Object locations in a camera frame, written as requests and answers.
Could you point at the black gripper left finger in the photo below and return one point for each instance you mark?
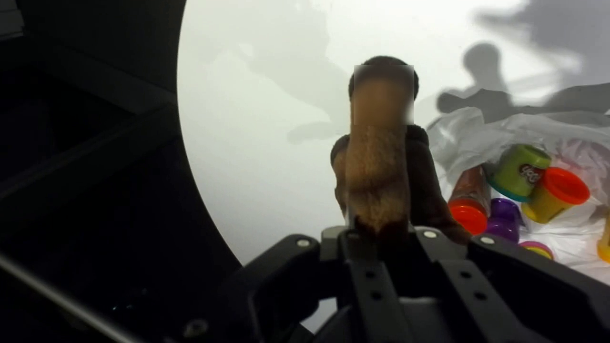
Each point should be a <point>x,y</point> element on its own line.
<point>297,286</point>

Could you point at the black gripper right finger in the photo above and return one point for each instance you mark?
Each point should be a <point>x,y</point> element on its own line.
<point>507,292</point>

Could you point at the purple play-doh can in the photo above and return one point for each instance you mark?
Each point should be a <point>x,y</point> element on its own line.
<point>505,220</point>

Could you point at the play-doh can orange lid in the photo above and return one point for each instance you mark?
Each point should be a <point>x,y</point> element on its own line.
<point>558,191</point>

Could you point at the brown moose plush toy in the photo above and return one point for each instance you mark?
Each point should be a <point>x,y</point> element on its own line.
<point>381,145</point>

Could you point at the white crumpled plastic bag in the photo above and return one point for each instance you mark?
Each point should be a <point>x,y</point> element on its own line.
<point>463,134</point>

